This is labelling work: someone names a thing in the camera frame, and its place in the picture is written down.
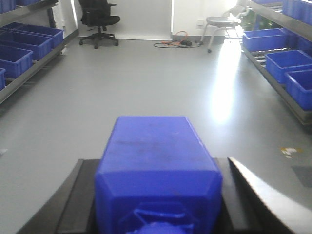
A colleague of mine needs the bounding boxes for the blue bin left near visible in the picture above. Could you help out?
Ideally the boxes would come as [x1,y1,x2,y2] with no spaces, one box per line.
[0,45,33,78]

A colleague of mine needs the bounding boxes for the blue bin right far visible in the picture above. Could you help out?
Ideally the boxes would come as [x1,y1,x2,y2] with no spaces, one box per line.
[242,28,291,52]

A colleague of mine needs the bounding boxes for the blue bin left far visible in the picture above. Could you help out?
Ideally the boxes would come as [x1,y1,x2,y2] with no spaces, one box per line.
[1,22,64,48]

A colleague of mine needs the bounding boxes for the black office chair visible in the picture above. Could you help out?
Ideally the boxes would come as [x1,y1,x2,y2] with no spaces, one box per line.
[79,0,120,49]

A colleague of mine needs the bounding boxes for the blue bin right middle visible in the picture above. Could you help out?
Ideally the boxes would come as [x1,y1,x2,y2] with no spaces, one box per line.
[265,50,312,84]

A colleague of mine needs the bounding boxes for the blue bin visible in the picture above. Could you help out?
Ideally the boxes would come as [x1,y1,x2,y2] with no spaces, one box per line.
[1,22,64,48]
[286,69,312,111]
[0,45,33,78]
[242,28,291,52]
[265,50,312,84]
[0,30,53,60]

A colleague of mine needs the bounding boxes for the orange cable on floor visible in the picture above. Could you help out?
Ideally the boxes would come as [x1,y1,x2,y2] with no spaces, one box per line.
[153,30,207,49]

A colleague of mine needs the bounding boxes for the grey metal stool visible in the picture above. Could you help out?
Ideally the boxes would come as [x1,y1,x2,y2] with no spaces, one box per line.
[199,5,249,54]

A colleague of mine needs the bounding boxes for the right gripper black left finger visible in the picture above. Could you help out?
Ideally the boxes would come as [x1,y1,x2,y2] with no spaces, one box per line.
[17,159,99,234]

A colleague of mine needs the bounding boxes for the blue plastic bottle part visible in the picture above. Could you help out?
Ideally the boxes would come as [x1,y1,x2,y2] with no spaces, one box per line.
[94,116,222,234]

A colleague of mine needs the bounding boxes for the blue bin right near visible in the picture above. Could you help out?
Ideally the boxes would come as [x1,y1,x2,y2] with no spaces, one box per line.
[286,69,312,111]

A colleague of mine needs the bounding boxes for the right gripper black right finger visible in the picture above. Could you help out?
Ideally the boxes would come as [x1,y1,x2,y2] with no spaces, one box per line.
[214,157,312,234]

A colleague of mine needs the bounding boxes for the blue bin left middle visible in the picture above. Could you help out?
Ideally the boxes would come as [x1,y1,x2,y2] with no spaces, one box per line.
[0,30,53,60]

